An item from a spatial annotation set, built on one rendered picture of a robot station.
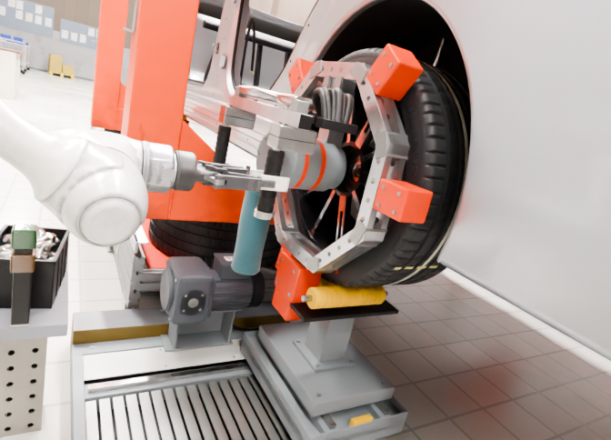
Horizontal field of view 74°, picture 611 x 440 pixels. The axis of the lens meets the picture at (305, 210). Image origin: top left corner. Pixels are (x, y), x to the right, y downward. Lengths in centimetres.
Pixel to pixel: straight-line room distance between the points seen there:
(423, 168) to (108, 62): 270
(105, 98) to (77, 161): 273
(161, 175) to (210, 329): 102
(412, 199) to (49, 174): 62
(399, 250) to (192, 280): 69
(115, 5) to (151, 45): 195
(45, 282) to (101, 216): 51
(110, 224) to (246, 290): 96
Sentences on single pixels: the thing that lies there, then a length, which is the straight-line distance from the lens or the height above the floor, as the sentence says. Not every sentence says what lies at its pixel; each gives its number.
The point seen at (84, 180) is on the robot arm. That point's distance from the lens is 58.
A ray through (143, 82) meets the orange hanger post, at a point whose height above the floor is 96.
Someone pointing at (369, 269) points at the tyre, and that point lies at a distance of 104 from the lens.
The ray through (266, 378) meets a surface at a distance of 142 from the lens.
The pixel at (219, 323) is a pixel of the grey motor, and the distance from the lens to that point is 168.
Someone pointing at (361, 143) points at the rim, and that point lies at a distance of 113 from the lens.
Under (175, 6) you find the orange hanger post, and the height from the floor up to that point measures 119.
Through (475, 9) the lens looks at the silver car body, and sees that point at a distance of 97.
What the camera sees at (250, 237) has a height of 60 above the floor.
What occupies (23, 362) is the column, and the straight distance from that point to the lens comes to 132.
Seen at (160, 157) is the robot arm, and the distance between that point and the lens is 76.
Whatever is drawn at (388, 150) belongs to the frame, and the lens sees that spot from 89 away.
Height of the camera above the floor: 100
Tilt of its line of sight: 14 degrees down
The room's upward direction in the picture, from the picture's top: 13 degrees clockwise
